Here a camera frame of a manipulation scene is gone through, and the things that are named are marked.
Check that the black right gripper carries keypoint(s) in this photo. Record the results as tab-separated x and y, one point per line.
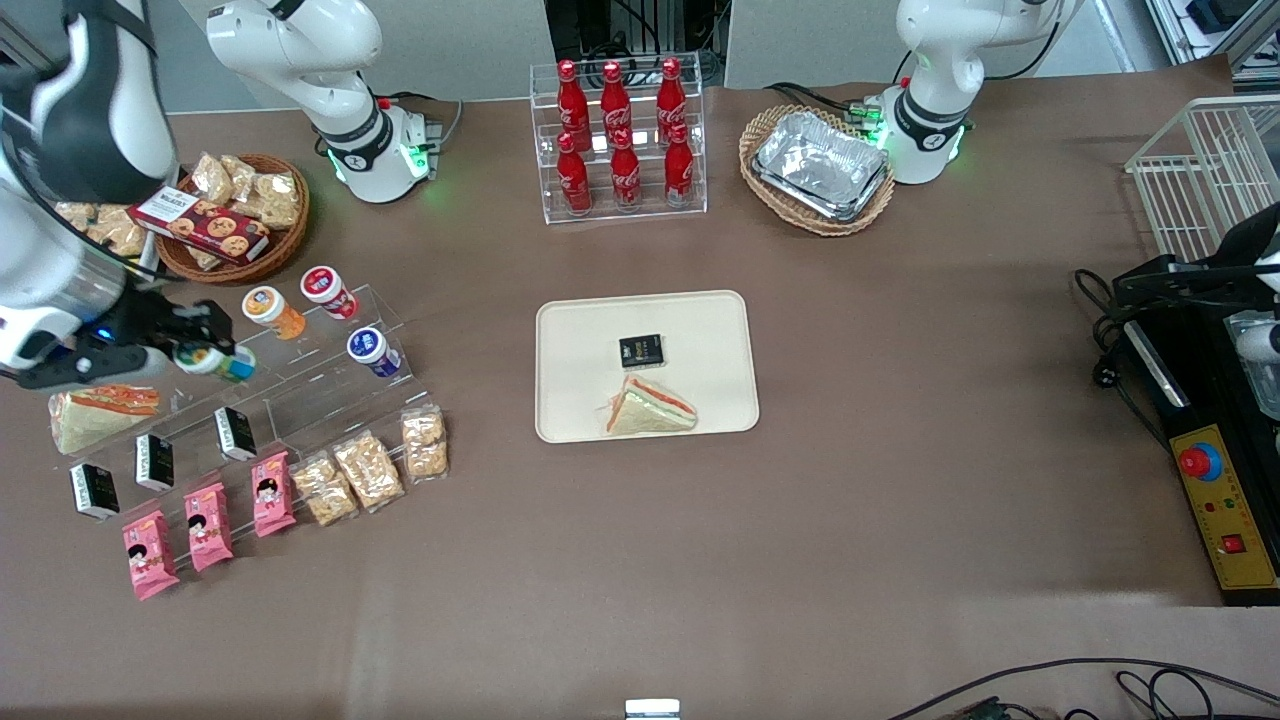
143	315

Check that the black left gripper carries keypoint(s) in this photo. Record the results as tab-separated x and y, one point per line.
1190	281

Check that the green gum bottle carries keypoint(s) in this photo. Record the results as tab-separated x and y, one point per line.
224	365

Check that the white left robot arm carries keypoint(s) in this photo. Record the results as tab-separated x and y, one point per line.
930	60

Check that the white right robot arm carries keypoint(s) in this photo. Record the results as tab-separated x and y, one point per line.
330	40

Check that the orange gum bottle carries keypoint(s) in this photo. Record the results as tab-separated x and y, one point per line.
272	312

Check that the red gum bottle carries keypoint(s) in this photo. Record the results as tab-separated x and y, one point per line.
328	290

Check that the blue gum bottle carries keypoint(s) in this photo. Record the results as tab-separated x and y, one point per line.
372	351

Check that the aluminium foil tray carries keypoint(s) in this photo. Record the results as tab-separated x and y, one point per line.
820	165

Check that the beige serving tray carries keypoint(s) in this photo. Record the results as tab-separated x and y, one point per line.
700	340

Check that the small black box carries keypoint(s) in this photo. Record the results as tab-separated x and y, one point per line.
236	433
154	461
642	350
95	491

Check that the red cookie box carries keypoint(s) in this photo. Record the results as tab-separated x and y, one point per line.
200	225

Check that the wrapped triangle sandwich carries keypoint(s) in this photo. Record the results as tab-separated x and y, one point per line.
95	420
650	412

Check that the black control box yellow panel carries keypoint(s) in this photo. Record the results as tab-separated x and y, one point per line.
1215	400

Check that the clear bagged rice crackers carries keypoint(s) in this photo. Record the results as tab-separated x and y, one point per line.
424	445
277	200
325	490
78	212
369	470
122	235
240	175
212	178

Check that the brown wicker basket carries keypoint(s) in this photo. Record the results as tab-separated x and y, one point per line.
285	245

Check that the clear plastic container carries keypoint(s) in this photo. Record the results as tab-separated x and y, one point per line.
1260	385

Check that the pink snack pack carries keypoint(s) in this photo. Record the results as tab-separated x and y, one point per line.
208	527
272	495
150	555

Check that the clear acrylic tiered stand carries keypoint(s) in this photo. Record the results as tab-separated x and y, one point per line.
345	425

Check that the red emergency stop button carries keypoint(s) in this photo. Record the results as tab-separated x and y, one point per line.
1198	462

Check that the light wicker basket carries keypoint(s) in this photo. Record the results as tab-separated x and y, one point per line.
800	220

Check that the red cola bottle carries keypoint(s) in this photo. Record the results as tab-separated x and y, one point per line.
671	95
626	175
574	180
572	100
679	170
615	100

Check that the small circuit board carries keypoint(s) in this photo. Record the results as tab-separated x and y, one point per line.
985	710

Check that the clear acrylic bottle rack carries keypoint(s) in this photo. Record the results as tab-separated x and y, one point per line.
645	212

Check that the black equipment rack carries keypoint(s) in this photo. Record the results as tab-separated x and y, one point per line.
640	25

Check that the small silver metal block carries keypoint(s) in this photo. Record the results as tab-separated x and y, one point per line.
652	710

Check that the metal frame shelf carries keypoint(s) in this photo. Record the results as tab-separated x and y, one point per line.
1210	20

